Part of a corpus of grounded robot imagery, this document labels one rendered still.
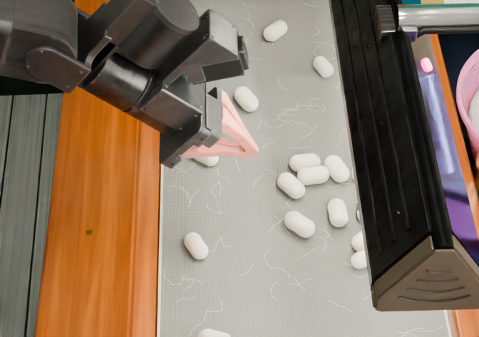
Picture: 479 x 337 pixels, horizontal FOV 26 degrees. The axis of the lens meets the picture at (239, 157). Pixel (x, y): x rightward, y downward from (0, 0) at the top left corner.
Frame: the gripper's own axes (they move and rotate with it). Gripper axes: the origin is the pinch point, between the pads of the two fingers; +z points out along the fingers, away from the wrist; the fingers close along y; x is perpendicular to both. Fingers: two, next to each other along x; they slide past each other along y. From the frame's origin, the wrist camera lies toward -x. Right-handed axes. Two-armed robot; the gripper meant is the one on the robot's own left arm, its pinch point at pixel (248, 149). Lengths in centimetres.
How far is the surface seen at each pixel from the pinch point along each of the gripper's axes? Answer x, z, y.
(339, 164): -0.2, 14.0, 5.9
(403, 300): -21.3, -6.4, -33.4
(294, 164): 3.6, 10.5, 6.6
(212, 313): 11.2, 4.2, -12.5
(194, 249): 11.1, 1.8, -5.5
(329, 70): 0.0, 14.8, 22.5
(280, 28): 3.6, 10.3, 30.5
